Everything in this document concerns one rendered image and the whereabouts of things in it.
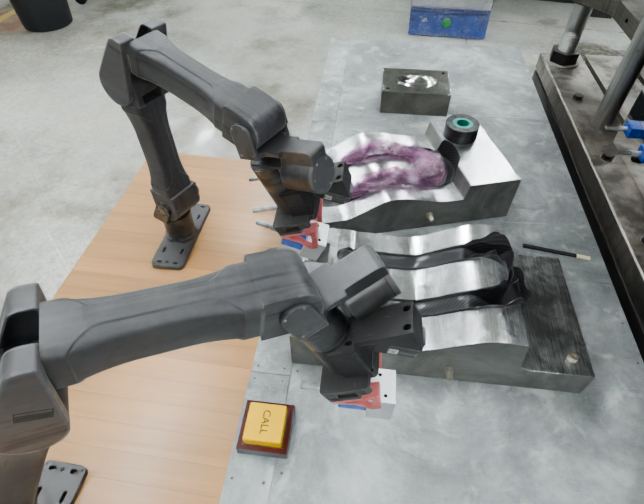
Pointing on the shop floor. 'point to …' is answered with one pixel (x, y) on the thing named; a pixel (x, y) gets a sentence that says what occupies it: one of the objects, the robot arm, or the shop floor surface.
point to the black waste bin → (43, 14)
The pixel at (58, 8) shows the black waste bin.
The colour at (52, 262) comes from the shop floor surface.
